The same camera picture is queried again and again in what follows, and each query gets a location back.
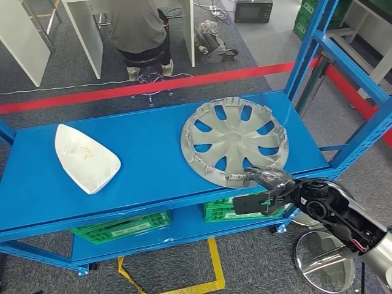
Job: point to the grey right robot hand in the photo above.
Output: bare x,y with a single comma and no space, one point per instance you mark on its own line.
273,177

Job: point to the grey plastic wheel hubcap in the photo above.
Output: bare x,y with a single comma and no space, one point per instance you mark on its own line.
236,138

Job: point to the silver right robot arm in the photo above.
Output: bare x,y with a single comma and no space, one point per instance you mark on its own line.
337,215

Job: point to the blue metal shelf rack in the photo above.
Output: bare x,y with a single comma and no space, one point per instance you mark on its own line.
146,162

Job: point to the white plastic cover part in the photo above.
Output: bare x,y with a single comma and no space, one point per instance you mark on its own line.
87,158

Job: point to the red barrier belt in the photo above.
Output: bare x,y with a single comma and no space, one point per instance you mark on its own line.
352,93
122,90

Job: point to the grey bag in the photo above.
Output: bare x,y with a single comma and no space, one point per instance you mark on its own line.
214,44

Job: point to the green crate stack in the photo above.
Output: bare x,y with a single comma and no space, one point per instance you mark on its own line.
306,18

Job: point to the black microwave oven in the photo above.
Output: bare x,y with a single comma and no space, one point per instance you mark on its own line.
254,10

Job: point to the white power strip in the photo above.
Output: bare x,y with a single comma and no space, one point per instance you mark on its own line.
217,10

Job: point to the black round stool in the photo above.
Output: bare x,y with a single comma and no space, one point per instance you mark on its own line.
146,61

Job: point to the person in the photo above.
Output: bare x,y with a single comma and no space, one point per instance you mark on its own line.
137,24

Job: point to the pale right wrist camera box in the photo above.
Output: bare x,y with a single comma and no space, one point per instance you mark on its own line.
248,203

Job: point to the white table frame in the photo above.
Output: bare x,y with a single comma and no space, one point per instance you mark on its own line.
376,36

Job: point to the metal chair frame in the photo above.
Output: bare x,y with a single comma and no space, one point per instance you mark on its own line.
39,24

